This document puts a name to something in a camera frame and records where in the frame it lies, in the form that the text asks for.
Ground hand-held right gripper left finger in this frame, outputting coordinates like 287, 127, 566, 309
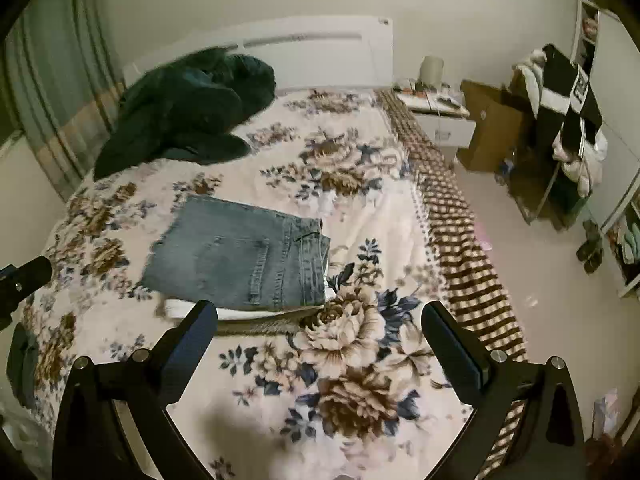
52, 299, 219, 480

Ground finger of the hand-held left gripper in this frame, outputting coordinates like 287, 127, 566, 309
0, 256, 53, 332

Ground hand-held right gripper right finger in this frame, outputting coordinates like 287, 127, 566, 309
421, 301, 587, 480

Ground blue denim pants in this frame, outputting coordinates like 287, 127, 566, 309
140, 195, 332, 312

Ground white folded cloth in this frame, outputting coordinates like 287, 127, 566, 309
156, 260, 337, 322

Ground dark green cloth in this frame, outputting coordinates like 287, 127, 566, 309
6, 324, 40, 408

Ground floral bed blanket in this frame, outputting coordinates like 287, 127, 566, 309
20, 87, 526, 480

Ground checkered brown bed sheet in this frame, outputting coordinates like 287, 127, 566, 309
375, 88, 529, 480

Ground dark slippers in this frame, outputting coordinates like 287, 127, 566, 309
576, 219, 605, 275

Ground striped window curtain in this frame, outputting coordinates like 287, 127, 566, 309
2, 0, 126, 202

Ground clothes rack chair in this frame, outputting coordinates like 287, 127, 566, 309
505, 67, 608, 226

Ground brown cardboard box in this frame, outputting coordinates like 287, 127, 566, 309
457, 79, 531, 173

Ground dark green fleece blanket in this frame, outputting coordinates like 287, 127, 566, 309
93, 46, 277, 180

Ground white bedside table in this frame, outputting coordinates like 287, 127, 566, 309
391, 79, 477, 149

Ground white wardrobe shelf unit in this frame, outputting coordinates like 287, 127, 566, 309
570, 0, 640, 299

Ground black and white striped garment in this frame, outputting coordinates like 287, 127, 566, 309
531, 43, 605, 162

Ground white cylindrical lamp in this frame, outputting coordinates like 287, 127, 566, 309
419, 55, 446, 87

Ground white bed headboard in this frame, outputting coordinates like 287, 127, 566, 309
122, 15, 394, 96

